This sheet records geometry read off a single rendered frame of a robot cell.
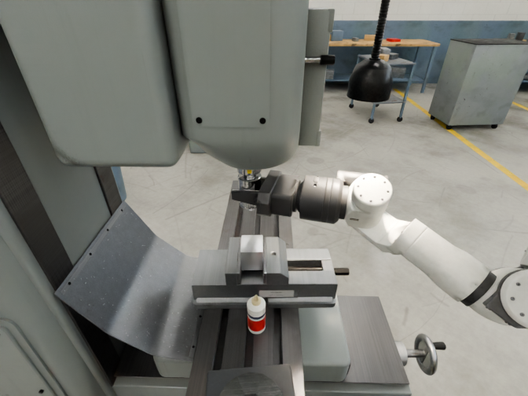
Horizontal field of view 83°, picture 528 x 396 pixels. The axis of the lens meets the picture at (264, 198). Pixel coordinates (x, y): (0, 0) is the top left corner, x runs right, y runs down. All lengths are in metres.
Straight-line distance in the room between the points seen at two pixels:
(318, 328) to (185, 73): 0.70
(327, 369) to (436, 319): 1.36
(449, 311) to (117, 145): 2.04
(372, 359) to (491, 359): 1.21
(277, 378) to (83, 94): 0.47
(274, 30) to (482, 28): 7.83
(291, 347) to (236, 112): 0.51
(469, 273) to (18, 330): 0.80
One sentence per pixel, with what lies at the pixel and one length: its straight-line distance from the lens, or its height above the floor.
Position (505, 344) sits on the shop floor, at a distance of 2.23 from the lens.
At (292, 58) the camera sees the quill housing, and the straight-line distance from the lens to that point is 0.44.
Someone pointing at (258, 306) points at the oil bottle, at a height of 1.02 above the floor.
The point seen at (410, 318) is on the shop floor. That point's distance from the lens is 2.08.
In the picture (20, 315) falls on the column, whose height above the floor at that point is 1.07.
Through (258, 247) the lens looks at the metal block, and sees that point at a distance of 0.70.
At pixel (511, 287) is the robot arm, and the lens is 0.53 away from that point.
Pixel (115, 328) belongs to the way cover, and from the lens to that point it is 0.79.
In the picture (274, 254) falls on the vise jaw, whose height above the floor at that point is 1.04.
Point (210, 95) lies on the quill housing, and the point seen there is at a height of 1.45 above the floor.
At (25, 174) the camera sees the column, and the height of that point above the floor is 1.32.
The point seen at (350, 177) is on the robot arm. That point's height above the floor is 1.27.
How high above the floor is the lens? 1.56
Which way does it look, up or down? 34 degrees down
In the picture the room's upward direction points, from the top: straight up
